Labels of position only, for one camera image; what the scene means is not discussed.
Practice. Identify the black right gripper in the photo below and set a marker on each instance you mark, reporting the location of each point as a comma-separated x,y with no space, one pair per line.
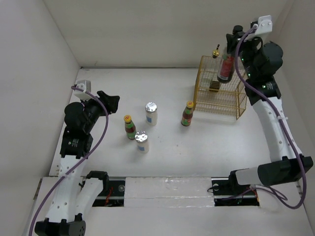
232,41

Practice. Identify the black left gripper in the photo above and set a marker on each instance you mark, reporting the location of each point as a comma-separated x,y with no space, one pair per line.
111,101

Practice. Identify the clear oil bottle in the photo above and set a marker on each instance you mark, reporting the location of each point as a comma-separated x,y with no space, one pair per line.
209,67

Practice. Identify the clear bottle black cap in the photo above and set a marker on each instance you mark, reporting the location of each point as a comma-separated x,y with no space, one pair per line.
226,68

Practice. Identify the yellow-cap sauce bottle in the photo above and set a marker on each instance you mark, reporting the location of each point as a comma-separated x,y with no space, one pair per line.
130,128
187,114

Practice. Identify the dark-filled gold-spout oil bottle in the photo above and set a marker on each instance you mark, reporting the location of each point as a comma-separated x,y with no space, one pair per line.
214,86

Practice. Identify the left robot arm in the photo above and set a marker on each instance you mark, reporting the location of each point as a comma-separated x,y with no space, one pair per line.
63,210

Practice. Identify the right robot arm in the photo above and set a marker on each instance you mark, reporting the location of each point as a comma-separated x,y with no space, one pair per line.
287,162

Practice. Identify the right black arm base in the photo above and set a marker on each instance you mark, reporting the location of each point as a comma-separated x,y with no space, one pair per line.
225,195

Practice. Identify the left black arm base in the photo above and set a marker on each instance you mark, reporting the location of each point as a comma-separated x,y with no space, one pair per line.
113,189

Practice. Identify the rear silver-lid spice jar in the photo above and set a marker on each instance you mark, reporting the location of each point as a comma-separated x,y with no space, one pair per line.
151,110

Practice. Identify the silver-lid spice jar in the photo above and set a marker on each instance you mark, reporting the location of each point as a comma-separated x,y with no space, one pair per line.
141,138
151,110

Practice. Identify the front silver-lid spice jar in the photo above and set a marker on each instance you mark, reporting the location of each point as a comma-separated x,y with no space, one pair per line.
141,138

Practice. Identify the white foam front board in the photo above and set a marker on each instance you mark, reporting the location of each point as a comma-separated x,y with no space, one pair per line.
168,192

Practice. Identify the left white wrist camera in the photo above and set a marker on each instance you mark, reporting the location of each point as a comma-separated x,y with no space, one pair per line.
82,87

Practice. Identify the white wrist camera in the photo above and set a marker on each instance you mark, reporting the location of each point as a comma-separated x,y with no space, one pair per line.
260,27
82,87

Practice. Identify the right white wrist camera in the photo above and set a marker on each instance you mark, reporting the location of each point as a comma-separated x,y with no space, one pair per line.
260,27

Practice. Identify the gold wire basket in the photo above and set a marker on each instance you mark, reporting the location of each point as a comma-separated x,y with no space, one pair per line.
231,100

